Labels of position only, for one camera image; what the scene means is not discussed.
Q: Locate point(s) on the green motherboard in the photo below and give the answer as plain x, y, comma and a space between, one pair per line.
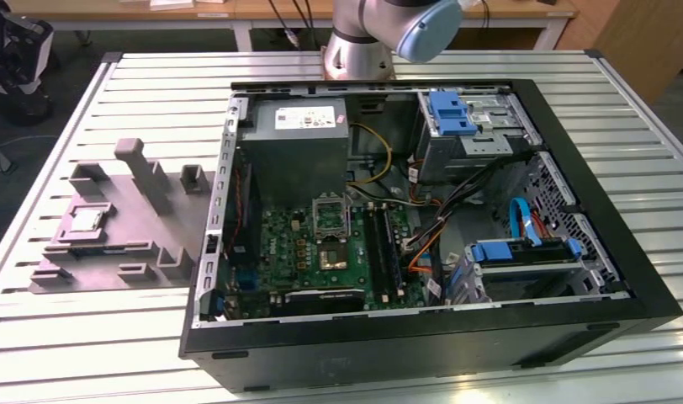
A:
286, 252

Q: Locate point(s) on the silver drive cage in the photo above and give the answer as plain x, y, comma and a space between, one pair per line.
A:
482, 147

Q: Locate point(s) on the green RAM stick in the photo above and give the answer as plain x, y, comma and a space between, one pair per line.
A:
94, 251

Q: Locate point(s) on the black graphics card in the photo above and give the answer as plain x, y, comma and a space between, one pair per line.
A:
319, 301

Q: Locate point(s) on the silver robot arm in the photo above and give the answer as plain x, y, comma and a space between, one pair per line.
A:
364, 50

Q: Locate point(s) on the black RAM slot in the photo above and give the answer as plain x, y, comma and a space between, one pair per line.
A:
375, 252

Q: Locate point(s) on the grey parts rack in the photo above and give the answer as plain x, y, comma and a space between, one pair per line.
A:
144, 235

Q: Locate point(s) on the grey power supply unit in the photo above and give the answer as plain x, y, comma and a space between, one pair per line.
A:
296, 164

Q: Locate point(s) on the silver CPU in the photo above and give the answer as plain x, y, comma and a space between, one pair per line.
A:
87, 219

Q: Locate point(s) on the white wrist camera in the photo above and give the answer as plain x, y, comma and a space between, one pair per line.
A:
41, 54

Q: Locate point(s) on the black PC case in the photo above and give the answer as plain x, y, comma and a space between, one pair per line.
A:
431, 349

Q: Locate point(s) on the wooden cabinet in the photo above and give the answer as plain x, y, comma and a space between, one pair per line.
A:
644, 42

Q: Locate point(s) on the hard disk in blue carrier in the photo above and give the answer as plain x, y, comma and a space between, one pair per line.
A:
495, 251

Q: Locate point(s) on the white box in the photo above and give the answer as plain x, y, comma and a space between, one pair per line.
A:
172, 4

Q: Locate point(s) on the CPU socket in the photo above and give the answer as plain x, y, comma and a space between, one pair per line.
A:
332, 257

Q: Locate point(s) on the blue plastic drive latch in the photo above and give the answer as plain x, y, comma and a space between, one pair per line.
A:
448, 109

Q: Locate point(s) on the wooden desk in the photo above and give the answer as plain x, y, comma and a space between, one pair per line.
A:
515, 10

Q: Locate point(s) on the socket locking lever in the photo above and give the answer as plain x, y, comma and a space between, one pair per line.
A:
348, 219

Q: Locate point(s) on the blue port connector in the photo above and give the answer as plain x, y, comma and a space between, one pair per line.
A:
218, 305

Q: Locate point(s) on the silver disk bay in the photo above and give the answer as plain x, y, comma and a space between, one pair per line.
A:
588, 278

